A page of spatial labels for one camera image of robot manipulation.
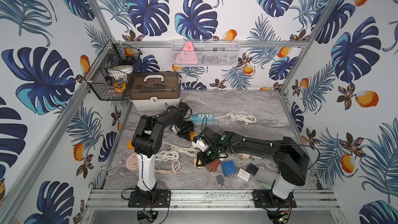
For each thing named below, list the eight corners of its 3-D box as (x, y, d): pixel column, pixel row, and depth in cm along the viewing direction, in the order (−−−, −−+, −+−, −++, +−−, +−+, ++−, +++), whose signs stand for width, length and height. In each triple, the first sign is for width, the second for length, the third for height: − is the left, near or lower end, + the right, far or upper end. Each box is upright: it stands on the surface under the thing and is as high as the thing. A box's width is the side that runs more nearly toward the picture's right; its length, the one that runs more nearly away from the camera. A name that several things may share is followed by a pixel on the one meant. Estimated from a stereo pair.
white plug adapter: (236, 176, 83) (237, 174, 81) (239, 169, 85) (240, 167, 83) (247, 182, 81) (248, 181, 79) (250, 175, 83) (251, 173, 82)
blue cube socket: (225, 179, 82) (226, 176, 78) (221, 165, 86) (222, 162, 83) (236, 176, 83) (238, 174, 79) (231, 163, 87) (233, 160, 83)
